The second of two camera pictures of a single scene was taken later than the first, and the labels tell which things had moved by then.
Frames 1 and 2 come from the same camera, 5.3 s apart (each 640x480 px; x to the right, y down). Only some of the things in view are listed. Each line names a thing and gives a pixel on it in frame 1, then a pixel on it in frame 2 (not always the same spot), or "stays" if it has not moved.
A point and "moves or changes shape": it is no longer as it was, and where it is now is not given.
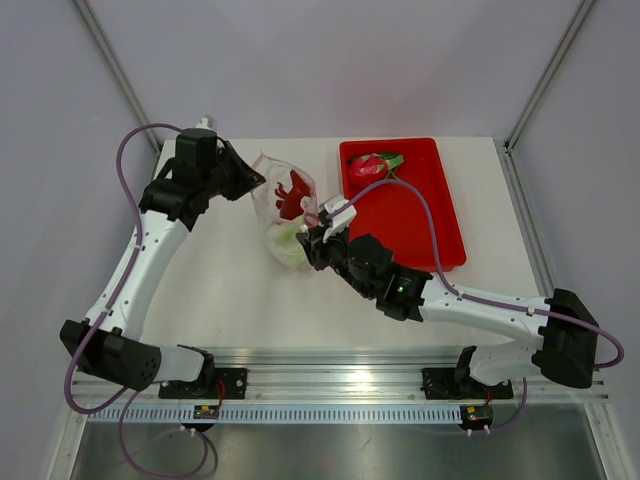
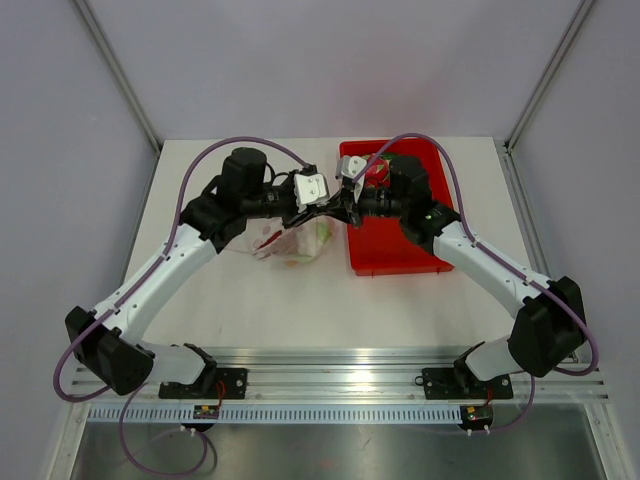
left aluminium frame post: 118,74 stays
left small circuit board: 206,411 stays
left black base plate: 218,384 stays
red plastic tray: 397,215 stays
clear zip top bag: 284,205 moves or changes shape
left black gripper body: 211,178 -> 275,201
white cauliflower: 285,245 moves or changes shape
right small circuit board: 476,416 stays
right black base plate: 441,384 stays
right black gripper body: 335,253 -> 376,202
